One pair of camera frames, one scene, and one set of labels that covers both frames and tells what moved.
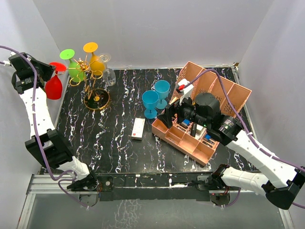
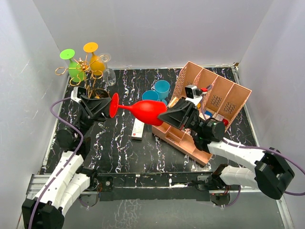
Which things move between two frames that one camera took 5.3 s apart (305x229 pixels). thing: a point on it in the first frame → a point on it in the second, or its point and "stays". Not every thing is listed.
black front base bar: (181, 186) stays
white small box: (137, 132) stays
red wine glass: (54, 86) → (147, 111)
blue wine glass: (162, 87) stays
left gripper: (49, 71) → (94, 109)
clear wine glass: (109, 75) stays
